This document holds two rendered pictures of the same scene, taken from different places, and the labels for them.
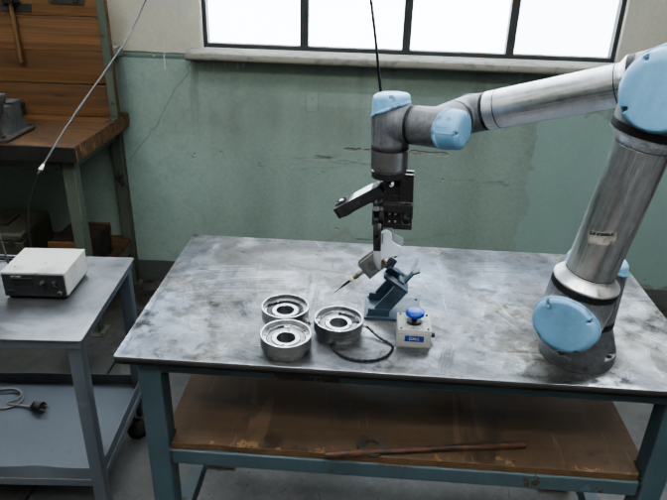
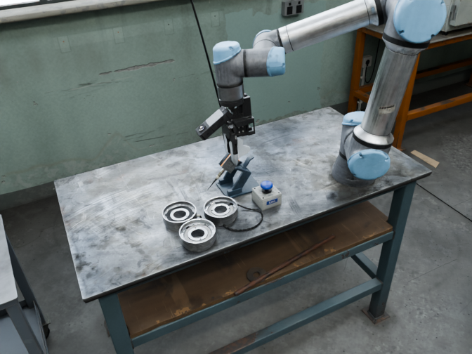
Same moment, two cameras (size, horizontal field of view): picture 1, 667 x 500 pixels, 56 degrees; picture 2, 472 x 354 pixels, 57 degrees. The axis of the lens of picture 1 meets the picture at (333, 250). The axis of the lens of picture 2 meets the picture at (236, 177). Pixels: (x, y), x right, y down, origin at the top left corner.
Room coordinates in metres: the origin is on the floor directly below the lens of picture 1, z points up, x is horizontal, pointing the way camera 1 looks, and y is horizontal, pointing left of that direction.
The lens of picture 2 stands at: (0.20, 0.42, 1.67)
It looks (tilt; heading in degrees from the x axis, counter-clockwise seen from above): 35 degrees down; 332
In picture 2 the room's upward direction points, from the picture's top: 3 degrees counter-clockwise
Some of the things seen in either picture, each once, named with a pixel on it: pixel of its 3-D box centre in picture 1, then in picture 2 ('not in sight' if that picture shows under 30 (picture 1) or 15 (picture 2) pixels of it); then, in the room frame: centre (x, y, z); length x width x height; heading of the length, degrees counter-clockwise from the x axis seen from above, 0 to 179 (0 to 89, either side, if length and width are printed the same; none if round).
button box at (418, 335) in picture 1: (416, 329); (267, 195); (1.13, -0.18, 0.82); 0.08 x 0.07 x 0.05; 87
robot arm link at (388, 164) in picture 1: (389, 160); (230, 90); (1.22, -0.11, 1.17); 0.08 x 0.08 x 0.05
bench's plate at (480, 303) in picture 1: (405, 302); (240, 178); (1.30, -0.18, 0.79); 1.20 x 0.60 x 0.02; 87
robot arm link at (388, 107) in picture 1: (391, 121); (229, 64); (1.22, -0.11, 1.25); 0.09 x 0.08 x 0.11; 56
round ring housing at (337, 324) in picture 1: (337, 325); (220, 211); (1.14, -0.02, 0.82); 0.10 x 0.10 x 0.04
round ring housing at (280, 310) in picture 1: (285, 312); (180, 216); (1.19, 0.10, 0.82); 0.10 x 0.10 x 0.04
